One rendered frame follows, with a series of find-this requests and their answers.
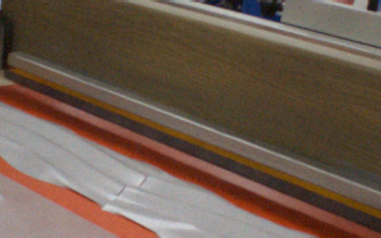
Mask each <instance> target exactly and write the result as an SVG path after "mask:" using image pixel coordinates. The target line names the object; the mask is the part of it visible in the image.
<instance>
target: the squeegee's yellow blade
mask: <svg viewBox="0 0 381 238"><path fill-rule="evenodd" d="M10 71H11V72H14V73H17V74H19V75H21V76H24V77H29V78H31V79H32V80H36V81H38V82H39V83H42V84H44V85H48V86H49V87H51V88H55V89H56V90H59V91H62V92H64V93H67V94H70V95H73V96H75V97H76V98H80V99H82V100H84V101H87V102H89V103H93V104H95V105H97V106H99V107H101V108H103V109H107V110H109V111H113V112H115V113H119V114H120V115H122V116H126V117H128V118H129V119H132V120H134V121H136V122H140V123H141V124H143V125H147V126H149V127H152V128H155V129H159V130H160V131H161V132H165V133H167V134H169V135H172V136H174V137H177V138H180V139H182V140H185V141H186V142H188V143H192V144H193V145H198V146H200V147H202V148H205V149H207V150H211V151H213V152H214V153H218V154H219V155H221V156H225V157H227V158H229V159H232V160H234V161H238V162H240V163H244V164H246V165H248V166H250V167H252V168H254V169H257V170H260V171H263V172H265V173H267V174H271V175H272V176H274V177H277V178H278V179H283V180H285V181H288V182H291V183H292V184H296V185H298V186H301V187H303V188H304V189H308V190H309V191H311V192H312V191H313V192H315V193H316V194H320V195H322V196H326V197H328V198H332V199H334V200H335V201H338V202H340V203H344V204H346V205H348V206H351V207H353V208H355V209H359V210H360V211H363V212H365V213H369V214H371V215H375V216H376V217H378V218H381V211H378V210H377V209H376V208H372V207H370V206H366V205H365V204H363V203H359V202H357V201H355V200H352V199H350V198H347V197H346V196H343V195H339V194H335V193H334V192H331V191H328V190H326V189H322V188H321V187H319V186H316V185H314V184H312V183H308V182H307V181H303V180H301V179H299V178H295V177H293V176H290V175H288V174H284V173H283V172H281V171H277V170H276V169H273V168H270V167H267V166H265V165H263V164H261V163H258V162H256V161H251V160H249V159H245V158H244V157H242V156H238V155H237V154H234V153H232V152H229V151H228V150H224V149H222V148H218V147H216V146H215V145H211V144H208V143H205V142H204V141H202V140H198V139H196V138H193V137H190V136H189V135H185V134H183V133H181V132H178V131H177V130H174V129H171V128H169V127H164V126H162V125H159V124H157V123H155V122H151V121H150V120H148V119H145V118H143V117H141V116H138V115H135V114H134V113H130V112H128V111H124V110H122V109H118V108H117V107H115V106H111V105H109V104H107V103H104V102H102V101H99V100H96V99H95V98H92V97H90V96H88V95H84V94H83V93H78V92H76V91H72V90H71V89H69V88H65V87H63V86H61V85H59V84H56V83H53V82H51V81H49V80H46V79H44V78H42V77H38V76H34V75H32V74H31V73H27V72H26V71H24V70H20V69H18V68H16V69H10Z"/></svg>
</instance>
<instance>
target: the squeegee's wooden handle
mask: <svg viewBox="0 0 381 238"><path fill-rule="evenodd" d="M1 9H2V10H3V11H4V12H5V13H6V15H7V16H8V18H9V19H10V21H11V30H10V39H9V52H24V53H26V54H28V55H31V56H33V57H35V58H39V59H41V60H46V61H48V62H51V63H54V64H57V65H59V66H61V67H64V68H66V69H68V70H72V71H74V72H78V73H80V74H82V75H85V76H87V77H92V78H93V79H96V80H99V81H101V82H106V83H107V84H110V85H113V86H114V87H117V88H120V89H122V90H126V91H128V92H130V93H134V94H138V95H141V96H143V97H144V98H148V99H150V100H152V101H156V102H158V103H162V104H164V105H166V106H169V107H171V108H173V109H177V110H179V111H184V112H186V113H190V114H192V115H194V116H197V117H199V118H201V119H205V120H207V121H209V122H213V123H215V124H217V125H221V126H223V127H226V128H228V129H233V130H234V131H237V132H241V133H242V134H245V135H248V136H250V137H254V138H255V139H258V140H261V141H263V142H266V143H269V144H271V145H276V146H278V147H281V148H283V149H286V150H289V151H291V152H293V153H297V154H299V155H303V156H305V157H307V158H310V159H311V160H314V161H318V162H323V163H324V164H326V165H331V166H332V167H334V168H337V169H339V170H344V171H345V172H347V173H351V174H353V175H355V176H359V177H361V178H364V179H367V180H370V181H373V182H376V183H378V184H380V185H381V61H380V60H377V59H369V58H364V57H361V56H359V55H354V54H352V53H349V52H343V51H340V50H338V49H333V48H330V47H327V46H322V45H319V44H316V43H311V42H304V41H301V40H299V39H293V38H291V37H288V36H283V35H280V34H278V33H272V32H269V31H266V30H262V29H259V28H256V27H250V26H248V25H241V24H238V23H233V22H230V21H227V20H221V19H219V18H217V17H211V16H208V15H205V14H200V13H197V12H193V11H190V10H187V9H182V8H177V7H172V6H169V5H164V4H161V3H159V2H153V1H150V0H1Z"/></svg>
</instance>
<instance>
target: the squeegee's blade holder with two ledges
mask: <svg viewBox="0 0 381 238"><path fill-rule="evenodd" d="M8 64H9V65H11V66H13V67H14V68H18V69H20V70H24V71H26V72H27V73H31V74H32V75H34V76H37V77H42V78H44V79H46V80H49V81H51V82H53V83H56V84H59V85H61V86H63V87H65V88H69V89H71V90H72V91H76V92H78V93H82V94H84V95H88V96H90V97H92V98H95V99H96V100H99V101H102V102H104V103H107V104H109V105H111V106H115V107H117V108H118V109H122V110H123V111H128V112H130V113H134V114H135V115H138V116H141V117H143V118H145V119H148V120H150V121H151V122H155V123H157V124H159V125H162V126H164V127H168V128H171V129H174V130H177V131H178V132H181V133H183V134H185V135H189V136H190V137H193V138H196V139H198V140H202V141H204V142H205V143H208V144H210V145H215V146H216V147H218V148H222V149H224V150H228V151H229V152H232V153H234V154H237V155H238V156H242V157H244V158H245V159H249V160H251V161H255V162H258V163H261V164H263V165H265V166H267V167H270V168H273V169H276V170H277V171H281V172H283V173H284V174H288V175H290V176H293V177H295V178H296V179H301V180H303V181H307V182H308V183H312V184H314V185H316V186H319V187H321V188H322V189H326V190H328V191H331V192H334V193H335V194H339V195H341V196H346V197H347V198H350V199H352V200H355V201H357V202H359V203H363V204H365V205H366V206H370V207H372V208H376V209H377V210H378V211H381V185H380V184H378V183H376V182H373V181H370V180H367V179H365V178H361V177H359V176H355V175H353V174H351V173H347V172H345V171H344V170H339V169H337V168H334V167H332V166H331V165H326V164H324V163H323V162H318V161H314V160H311V159H310V158H307V157H305V156H303V155H299V154H297V153H293V152H291V151H289V150H286V149H283V148H281V147H278V146H276V145H273V144H269V143H266V142H263V141H261V140H258V139H255V138H254V137H250V136H248V135H245V134H242V133H241V132H237V131H234V130H233V129H228V128H227V127H223V126H221V125H217V124H215V123H213V122H209V121H207V120H205V119H201V118H199V117H197V116H194V115H192V114H190V113H186V112H184V111H180V110H177V109H173V108H171V107H169V106H166V105H164V104H162V103H158V102H156V101H152V100H150V99H148V98H144V97H143V96H141V95H138V94H135V93H130V92H128V91H126V90H122V89H120V88H117V87H114V86H113V85H110V84H107V83H106V82H101V81H99V80H96V79H93V78H92V77H88V76H85V75H82V74H80V73H78V72H74V71H72V70H68V69H66V68H64V67H61V66H59V65H57V64H54V63H51V62H48V61H46V60H43V59H39V58H35V57H33V56H31V55H28V54H26V53H24V52H9V58H8Z"/></svg>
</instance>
